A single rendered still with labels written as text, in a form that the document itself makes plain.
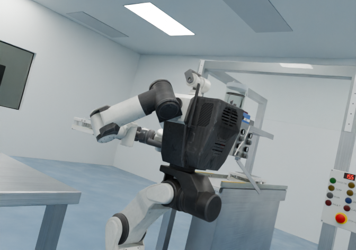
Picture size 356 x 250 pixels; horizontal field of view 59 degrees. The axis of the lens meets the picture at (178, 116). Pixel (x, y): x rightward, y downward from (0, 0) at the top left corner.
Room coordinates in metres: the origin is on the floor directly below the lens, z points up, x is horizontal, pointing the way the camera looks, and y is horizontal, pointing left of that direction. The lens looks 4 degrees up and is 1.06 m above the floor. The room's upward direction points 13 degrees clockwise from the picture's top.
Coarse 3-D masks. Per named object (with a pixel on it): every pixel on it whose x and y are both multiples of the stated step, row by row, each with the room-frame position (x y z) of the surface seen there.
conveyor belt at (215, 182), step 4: (212, 180) 2.30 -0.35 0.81; (216, 180) 2.36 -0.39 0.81; (220, 180) 2.43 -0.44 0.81; (224, 180) 2.50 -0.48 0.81; (228, 180) 2.58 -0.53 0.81; (212, 184) 2.07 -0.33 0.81; (216, 184) 2.09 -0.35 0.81; (216, 188) 2.04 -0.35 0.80; (236, 188) 2.22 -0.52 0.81; (240, 188) 2.27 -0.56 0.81; (244, 188) 2.32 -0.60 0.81; (248, 188) 2.38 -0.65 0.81; (252, 188) 2.44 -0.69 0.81; (260, 188) 2.56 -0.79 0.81; (216, 192) 2.04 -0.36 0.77
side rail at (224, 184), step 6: (228, 186) 2.09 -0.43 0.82; (234, 186) 2.15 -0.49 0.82; (240, 186) 2.22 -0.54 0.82; (246, 186) 2.31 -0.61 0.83; (252, 186) 2.39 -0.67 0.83; (258, 186) 2.48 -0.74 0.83; (264, 186) 2.58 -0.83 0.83; (270, 186) 2.69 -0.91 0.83; (276, 186) 2.80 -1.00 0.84; (282, 186) 2.94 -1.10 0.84
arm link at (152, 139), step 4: (148, 132) 1.74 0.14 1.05; (152, 132) 1.74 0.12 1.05; (148, 136) 1.73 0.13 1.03; (152, 136) 1.74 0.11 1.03; (156, 136) 1.72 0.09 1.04; (148, 140) 1.71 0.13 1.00; (152, 140) 1.71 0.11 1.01; (156, 140) 1.73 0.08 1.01; (160, 140) 1.73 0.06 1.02; (148, 144) 1.72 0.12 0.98; (152, 144) 1.71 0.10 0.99; (156, 144) 1.70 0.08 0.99; (160, 144) 1.70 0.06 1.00; (156, 148) 1.76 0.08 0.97; (160, 148) 1.75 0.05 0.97
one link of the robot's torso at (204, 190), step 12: (168, 168) 1.37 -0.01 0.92; (180, 168) 1.35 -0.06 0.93; (180, 180) 1.32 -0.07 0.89; (192, 180) 1.28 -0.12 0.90; (204, 180) 1.34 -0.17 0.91; (192, 192) 1.27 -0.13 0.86; (204, 192) 1.28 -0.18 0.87; (180, 204) 1.31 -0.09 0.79; (192, 204) 1.26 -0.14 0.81; (204, 204) 1.23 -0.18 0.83; (216, 204) 1.27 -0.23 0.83; (204, 216) 1.23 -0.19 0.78; (216, 216) 1.29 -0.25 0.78
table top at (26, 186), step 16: (0, 160) 1.03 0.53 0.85; (16, 160) 1.09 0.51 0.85; (0, 176) 0.83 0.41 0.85; (16, 176) 0.87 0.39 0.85; (32, 176) 0.92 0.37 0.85; (48, 176) 0.97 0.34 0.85; (0, 192) 0.70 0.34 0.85; (16, 192) 0.73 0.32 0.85; (32, 192) 0.76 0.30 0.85; (48, 192) 0.80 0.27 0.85; (64, 192) 0.83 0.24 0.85; (80, 192) 0.87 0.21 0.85
